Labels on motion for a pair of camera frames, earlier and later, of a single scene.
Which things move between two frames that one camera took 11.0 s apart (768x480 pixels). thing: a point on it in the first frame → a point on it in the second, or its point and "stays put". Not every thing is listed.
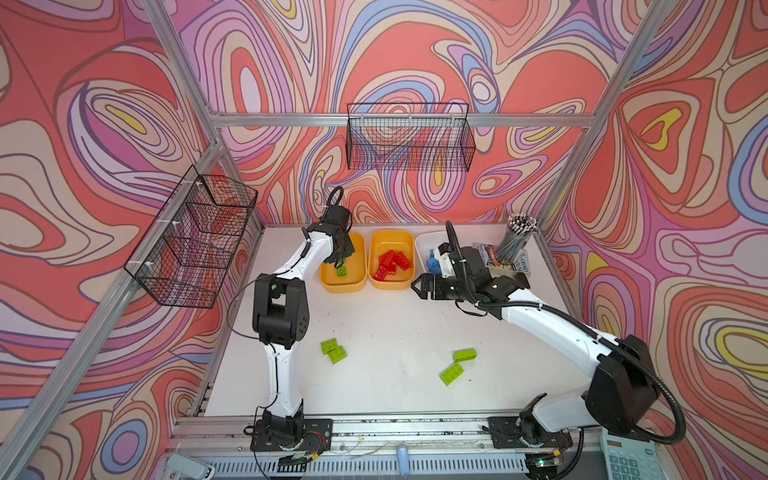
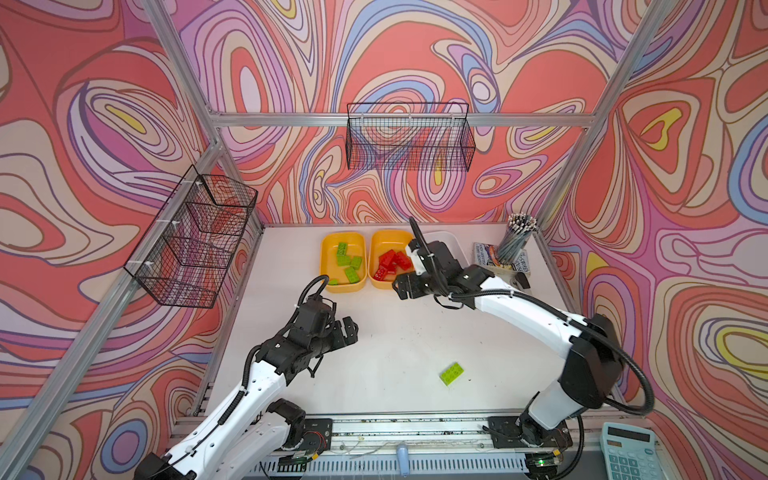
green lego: [451, 374] stays put
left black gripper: [348, 247] → [339, 339]
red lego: [388, 260] stays put
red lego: [380, 273] stays put
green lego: [337, 355] → [351, 274]
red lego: [402, 261] stays put
